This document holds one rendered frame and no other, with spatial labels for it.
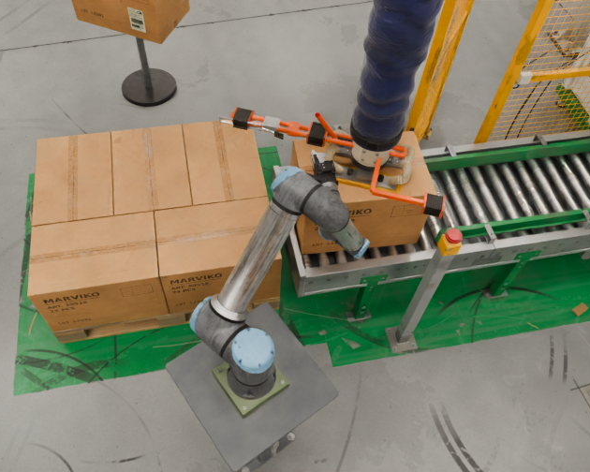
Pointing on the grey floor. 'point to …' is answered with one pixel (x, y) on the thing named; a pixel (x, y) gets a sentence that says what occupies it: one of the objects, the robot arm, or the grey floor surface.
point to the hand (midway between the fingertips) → (311, 153)
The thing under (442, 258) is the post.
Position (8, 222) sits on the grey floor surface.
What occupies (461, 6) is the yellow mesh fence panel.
